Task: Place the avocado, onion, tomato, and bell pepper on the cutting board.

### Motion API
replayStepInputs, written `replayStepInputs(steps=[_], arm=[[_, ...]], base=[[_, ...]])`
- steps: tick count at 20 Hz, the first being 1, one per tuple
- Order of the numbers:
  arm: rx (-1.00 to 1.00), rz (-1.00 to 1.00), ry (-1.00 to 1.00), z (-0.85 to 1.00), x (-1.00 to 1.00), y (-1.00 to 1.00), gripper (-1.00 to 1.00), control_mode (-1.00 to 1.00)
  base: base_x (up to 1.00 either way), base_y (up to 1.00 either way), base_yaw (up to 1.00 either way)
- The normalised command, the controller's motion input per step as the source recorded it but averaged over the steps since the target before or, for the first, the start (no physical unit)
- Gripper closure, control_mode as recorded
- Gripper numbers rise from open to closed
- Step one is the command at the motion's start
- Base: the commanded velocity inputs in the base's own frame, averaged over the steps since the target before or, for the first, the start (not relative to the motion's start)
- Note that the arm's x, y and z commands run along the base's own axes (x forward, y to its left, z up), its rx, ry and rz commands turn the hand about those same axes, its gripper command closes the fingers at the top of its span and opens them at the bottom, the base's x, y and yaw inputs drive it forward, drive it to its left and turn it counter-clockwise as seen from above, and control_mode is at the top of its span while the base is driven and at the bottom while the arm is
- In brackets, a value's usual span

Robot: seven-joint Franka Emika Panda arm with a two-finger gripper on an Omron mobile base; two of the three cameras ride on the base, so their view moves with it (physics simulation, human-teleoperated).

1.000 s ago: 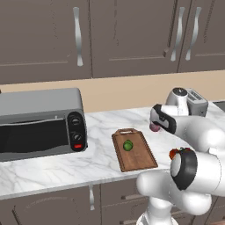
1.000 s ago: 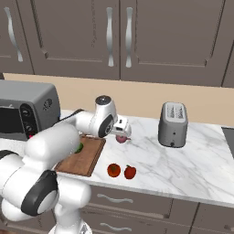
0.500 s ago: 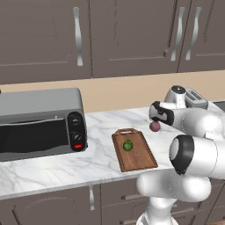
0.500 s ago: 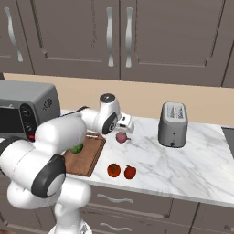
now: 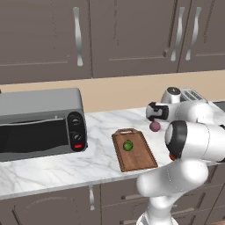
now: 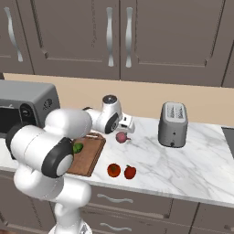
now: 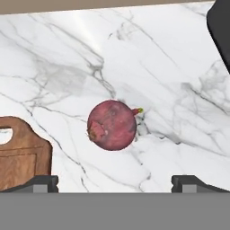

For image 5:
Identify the green avocado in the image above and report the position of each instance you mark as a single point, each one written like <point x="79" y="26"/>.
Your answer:
<point x="128" y="145"/>

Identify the silver toaster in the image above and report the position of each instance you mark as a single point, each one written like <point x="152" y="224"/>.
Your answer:
<point x="192" y="95"/>

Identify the silver toaster oven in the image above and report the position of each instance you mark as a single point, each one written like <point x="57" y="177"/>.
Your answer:
<point x="38" y="126"/>

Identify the brown wall cupboard door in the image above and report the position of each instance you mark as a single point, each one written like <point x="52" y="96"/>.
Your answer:
<point x="211" y="32"/>
<point x="38" y="38"/>
<point x="132" y="35"/>

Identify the brown base cupboard door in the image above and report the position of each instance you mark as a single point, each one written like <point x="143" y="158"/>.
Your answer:
<point x="49" y="208"/>

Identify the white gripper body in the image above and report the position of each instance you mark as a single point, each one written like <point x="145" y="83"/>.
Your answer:
<point x="151" y="109"/>

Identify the purple red onion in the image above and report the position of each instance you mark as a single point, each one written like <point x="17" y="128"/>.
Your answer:
<point x="155" y="126"/>

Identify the black hob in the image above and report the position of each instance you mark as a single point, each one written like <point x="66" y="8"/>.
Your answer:
<point x="220" y="105"/>

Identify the red tomato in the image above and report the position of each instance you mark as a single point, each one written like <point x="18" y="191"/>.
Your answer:
<point x="172" y="157"/>

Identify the brown drawer front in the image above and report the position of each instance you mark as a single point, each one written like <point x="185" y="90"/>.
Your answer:
<point x="202" y="205"/>
<point x="117" y="214"/>
<point x="117" y="190"/>

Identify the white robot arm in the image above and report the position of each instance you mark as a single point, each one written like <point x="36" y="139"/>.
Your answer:
<point x="175" y="178"/>

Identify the brown wooden cutting board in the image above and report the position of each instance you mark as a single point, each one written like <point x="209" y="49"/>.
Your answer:
<point x="137" y="158"/>

